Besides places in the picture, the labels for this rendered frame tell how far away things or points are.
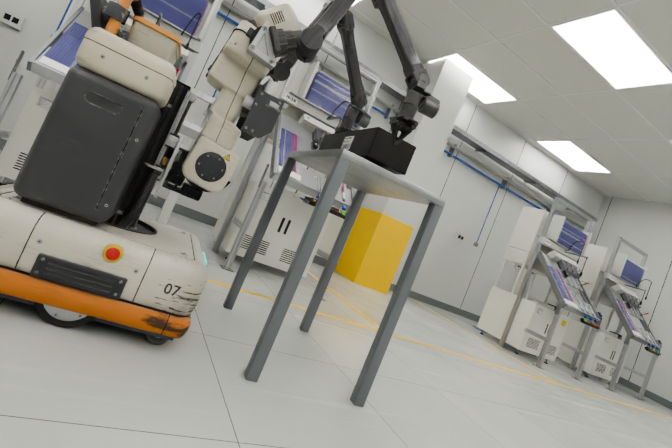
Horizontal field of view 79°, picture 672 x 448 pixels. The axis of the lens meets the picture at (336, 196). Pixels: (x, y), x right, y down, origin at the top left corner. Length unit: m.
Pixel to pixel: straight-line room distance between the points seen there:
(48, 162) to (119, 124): 0.21
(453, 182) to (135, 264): 5.36
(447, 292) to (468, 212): 1.26
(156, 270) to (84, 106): 0.50
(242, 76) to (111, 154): 0.52
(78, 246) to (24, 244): 0.12
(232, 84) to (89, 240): 0.68
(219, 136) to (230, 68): 0.25
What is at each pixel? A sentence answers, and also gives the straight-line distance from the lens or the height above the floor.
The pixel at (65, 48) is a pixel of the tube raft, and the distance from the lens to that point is 2.91.
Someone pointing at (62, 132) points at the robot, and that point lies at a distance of 1.35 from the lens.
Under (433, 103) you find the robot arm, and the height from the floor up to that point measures 1.10.
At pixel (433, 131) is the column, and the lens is 5.28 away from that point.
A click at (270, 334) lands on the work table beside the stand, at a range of 1.38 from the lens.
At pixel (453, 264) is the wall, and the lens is 6.52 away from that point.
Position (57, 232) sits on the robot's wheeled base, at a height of 0.25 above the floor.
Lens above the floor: 0.56
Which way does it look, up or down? 4 degrees up
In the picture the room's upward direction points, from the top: 23 degrees clockwise
